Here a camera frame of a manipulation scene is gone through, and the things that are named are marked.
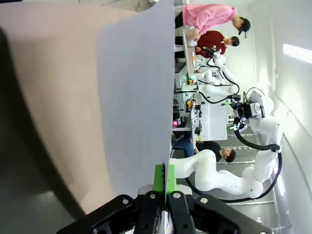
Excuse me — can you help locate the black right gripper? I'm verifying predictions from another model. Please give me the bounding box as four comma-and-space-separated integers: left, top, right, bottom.
220, 94, 256, 133

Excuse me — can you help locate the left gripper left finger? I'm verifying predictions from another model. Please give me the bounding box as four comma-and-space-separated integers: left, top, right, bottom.
56, 163, 167, 234

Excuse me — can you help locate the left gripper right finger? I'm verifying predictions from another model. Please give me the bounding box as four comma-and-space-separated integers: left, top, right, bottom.
167, 164, 273, 234

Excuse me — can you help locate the white A4 paper sheet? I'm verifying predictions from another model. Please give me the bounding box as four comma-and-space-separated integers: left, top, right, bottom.
96, 0, 176, 195

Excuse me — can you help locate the seated person in black shirt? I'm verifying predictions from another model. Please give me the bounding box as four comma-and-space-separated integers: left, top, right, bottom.
172, 141, 237, 164

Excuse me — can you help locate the person in red sweater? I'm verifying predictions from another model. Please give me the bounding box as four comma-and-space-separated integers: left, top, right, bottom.
196, 30, 241, 59

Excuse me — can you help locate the wooden background table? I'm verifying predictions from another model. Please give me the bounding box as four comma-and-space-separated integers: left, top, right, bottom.
182, 29, 198, 74

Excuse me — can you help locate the rectangular ceiling light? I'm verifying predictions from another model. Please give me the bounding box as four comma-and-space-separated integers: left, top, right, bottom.
282, 43, 312, 60

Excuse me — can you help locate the person in pink hoodie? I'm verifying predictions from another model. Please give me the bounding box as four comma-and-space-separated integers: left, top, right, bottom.
181, 3, 252, 39

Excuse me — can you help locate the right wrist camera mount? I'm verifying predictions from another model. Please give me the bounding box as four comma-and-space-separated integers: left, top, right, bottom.
245, 88, 267, 118

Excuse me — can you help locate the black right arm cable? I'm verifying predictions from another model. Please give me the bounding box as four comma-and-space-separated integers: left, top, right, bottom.
185, 129, 283, 203

